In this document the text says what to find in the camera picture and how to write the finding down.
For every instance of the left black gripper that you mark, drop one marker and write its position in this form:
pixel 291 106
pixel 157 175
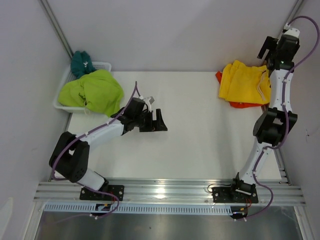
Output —
pixel 157 125

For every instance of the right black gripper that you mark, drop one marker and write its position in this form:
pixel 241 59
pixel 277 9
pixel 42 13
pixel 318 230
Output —
pixel 270 44

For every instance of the lime green shorts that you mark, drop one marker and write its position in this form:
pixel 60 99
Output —
pixel 98 92

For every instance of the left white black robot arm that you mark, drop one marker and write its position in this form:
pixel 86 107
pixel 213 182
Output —
pixel 70 157

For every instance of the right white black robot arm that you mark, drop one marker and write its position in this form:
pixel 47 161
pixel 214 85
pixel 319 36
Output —
pixel 273 126

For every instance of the teal shorts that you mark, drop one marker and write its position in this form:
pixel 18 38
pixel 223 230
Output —
pixel 81 64

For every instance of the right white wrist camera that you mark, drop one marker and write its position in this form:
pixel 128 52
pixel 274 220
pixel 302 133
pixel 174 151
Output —
pixel 290 31

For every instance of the yellow shorts white drawstring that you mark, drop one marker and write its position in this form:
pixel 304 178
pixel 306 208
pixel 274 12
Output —
pixel 261 86

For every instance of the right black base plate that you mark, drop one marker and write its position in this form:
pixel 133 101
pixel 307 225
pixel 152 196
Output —
pixel 227 195

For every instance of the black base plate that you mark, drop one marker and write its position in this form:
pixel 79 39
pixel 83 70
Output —
pixel 108 192
pixel 227 195

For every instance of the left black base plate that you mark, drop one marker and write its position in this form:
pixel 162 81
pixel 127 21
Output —
pixel 108 192

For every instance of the white slotted cable duct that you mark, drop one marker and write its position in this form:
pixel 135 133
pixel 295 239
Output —
pixel 132 208

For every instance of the aluminium mounting rail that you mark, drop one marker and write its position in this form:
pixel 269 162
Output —
pixel 168 192

